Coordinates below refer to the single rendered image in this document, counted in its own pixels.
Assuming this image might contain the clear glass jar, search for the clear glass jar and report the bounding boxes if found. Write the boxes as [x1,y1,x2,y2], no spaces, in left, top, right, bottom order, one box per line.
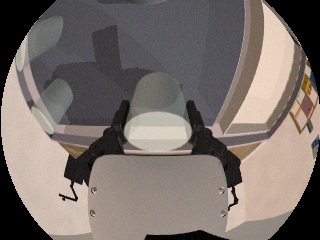
[31,78,73,134]
[124,72,192,152]
[16,16,63,71]
[125,0,166,5]

